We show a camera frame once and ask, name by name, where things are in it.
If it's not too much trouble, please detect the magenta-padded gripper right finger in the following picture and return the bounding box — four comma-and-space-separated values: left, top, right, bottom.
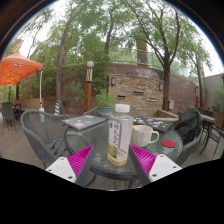
128, 143, 184, 186

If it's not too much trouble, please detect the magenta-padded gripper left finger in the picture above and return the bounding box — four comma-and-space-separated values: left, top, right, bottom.
45, 144, 98, 188

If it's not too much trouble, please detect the clear drink bottle white cap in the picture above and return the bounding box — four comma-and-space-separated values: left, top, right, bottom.
106, 103, 135, 167

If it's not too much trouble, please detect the flat round red coaster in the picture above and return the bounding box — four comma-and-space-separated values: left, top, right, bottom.
161, 138, 177, 149

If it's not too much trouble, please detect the white ceramic mug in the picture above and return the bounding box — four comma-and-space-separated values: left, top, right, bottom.
131, 124, 160, 148

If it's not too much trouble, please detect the black laptop with stickers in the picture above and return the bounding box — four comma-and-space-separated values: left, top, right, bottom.
133, 115, 174, 133

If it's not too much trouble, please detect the black jacket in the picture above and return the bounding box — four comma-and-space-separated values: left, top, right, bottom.
173, 107, 204, 145

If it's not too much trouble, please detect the grey laptop with stickers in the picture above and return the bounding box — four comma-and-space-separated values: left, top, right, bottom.
62, 114, 107, 131

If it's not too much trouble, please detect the dark metal patio chair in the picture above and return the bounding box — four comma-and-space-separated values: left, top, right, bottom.
199, 119, 224, 156

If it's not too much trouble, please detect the blue yellow striped cone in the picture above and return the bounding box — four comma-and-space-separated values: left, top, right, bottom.
54, 99, 62, 116

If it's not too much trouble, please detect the round dark patio table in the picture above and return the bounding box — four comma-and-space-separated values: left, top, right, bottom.
199, 113, 216, 134

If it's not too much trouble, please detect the group of dark patio chairs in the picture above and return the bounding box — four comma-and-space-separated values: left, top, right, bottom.
0, 101, 23, 129

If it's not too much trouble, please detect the dark forked tree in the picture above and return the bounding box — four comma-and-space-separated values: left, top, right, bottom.
124, 0, 214, 112

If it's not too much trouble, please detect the green plant in teal pot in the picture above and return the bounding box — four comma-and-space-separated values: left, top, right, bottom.
94, 89, 117, 120

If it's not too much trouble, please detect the slender leaning tree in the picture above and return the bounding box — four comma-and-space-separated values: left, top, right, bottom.
33, 0, 111, 113

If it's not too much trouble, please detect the orange canopy tent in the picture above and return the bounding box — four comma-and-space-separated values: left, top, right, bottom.
0, 50, 44, 87

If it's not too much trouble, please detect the wooden lamp post white globe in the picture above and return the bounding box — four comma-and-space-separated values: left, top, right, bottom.
83, 60, 95, 113

